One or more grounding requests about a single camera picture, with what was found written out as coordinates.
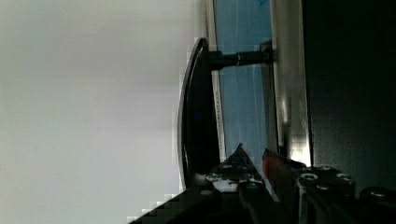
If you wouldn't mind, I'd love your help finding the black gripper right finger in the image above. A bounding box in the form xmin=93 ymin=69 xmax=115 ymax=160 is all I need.
xmin=262 ymin=149 xmax=357 ymax=224

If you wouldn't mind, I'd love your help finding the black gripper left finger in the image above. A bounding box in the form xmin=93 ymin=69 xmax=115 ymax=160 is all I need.
xmin=192 ymin=147 xmax=278 ymax=224

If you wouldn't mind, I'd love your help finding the silver black toaster oven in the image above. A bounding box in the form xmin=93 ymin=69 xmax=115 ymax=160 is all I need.
xmin=177 ymin=0 xmax=395 ymax=189

